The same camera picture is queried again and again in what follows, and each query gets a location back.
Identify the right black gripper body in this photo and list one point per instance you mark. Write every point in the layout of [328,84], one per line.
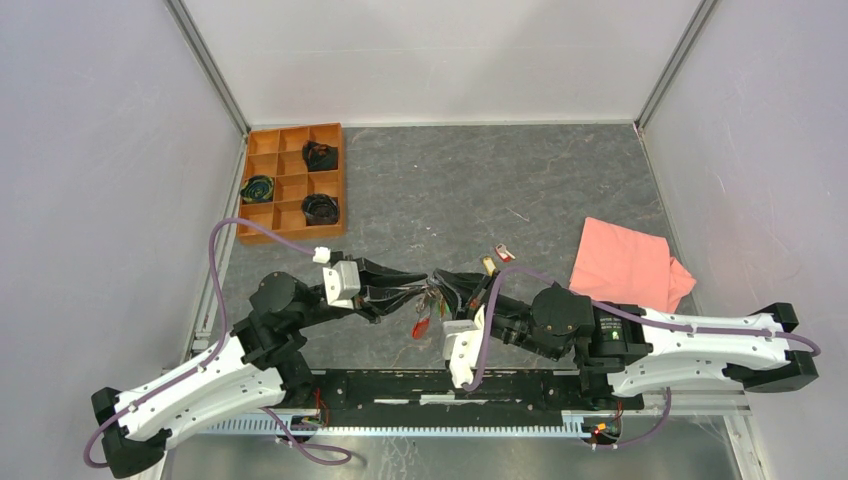
[510,319]

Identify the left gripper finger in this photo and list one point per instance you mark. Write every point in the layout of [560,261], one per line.
[382,301]
[372,273]

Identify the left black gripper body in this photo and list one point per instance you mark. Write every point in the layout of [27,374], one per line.
[360,303]

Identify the steel key holder red handle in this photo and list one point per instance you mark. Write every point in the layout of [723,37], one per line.
[438,303]

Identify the red key tag with ring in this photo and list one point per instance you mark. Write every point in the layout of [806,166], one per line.
[503,253]

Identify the yellow key tag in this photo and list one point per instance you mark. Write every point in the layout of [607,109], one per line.
[489,265]

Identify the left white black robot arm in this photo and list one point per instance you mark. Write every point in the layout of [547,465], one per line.
[257,363]

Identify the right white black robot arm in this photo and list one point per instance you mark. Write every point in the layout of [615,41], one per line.
[619,350]

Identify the black rolled item bottom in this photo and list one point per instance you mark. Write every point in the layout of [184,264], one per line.
[320,209]

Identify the pink folded cloth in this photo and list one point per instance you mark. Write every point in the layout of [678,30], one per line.
[621,265]

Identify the orange compartment tray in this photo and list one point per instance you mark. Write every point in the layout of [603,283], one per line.
[277,153]

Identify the black rolled item top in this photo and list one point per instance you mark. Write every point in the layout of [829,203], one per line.
[319,156]

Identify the green black rolled item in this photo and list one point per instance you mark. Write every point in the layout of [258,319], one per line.
[257,189]

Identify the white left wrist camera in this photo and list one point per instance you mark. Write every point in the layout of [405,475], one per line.
[340,279]

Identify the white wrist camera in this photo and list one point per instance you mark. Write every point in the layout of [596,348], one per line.
[340,279]
[462,346]

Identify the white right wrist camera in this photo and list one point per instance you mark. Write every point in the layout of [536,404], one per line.
[462,346]

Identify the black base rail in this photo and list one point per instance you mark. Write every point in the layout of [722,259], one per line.
[428,398]

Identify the white slotted cable duct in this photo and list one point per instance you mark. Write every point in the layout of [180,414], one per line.
[259,423]

